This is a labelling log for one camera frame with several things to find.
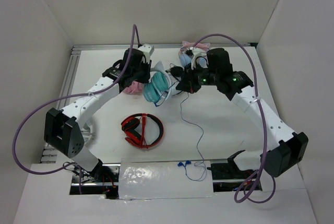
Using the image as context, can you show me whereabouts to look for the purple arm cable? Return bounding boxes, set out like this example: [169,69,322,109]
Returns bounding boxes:
[193,33,276,204]
[12,23,143,195]

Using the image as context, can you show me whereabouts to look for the light blue cat-ear headphones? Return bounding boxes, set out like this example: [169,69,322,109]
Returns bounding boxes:
[178,41,210,67]

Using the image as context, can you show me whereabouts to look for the teal cat-ear headphones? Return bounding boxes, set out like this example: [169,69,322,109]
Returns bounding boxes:
[142,61,182,107]

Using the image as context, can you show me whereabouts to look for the white taped cover sheet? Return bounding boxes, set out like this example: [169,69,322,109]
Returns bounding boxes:
[118,161,214,200]

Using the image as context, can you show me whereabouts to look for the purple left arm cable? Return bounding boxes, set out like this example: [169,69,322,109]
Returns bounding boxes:
[12,23,143,195]

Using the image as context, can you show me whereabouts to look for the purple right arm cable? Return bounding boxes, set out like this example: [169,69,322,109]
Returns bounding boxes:
[193,33,276,204]

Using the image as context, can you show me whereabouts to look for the pink gaming headphones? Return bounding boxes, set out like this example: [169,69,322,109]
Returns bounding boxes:
[123,81,144,95]

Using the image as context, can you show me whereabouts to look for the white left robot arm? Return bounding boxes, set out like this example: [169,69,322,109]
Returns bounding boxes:
[44,44,154,182]

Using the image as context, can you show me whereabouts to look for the black wired headphones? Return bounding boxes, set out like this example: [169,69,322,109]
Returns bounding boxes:
[167,63,184,96]

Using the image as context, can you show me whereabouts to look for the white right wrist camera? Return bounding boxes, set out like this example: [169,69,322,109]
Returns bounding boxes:
[187,47,208,69]

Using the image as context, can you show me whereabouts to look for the red and black headphones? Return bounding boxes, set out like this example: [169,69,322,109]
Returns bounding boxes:
[121,113,164,149]

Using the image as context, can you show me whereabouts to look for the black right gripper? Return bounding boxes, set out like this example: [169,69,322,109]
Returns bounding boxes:
[175,61,219,93]

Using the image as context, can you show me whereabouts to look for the blue headphone cable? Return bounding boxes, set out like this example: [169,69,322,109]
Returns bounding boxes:
[153,84,207,182]

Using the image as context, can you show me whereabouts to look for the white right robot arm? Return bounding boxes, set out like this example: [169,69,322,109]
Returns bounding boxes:
[176,47,308,178]

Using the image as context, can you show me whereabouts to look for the white headphones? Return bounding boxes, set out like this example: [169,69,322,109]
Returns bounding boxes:
[81,118,95,144]

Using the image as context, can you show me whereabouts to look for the metal base rail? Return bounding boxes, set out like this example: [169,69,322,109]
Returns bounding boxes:
[69,160,254,200]

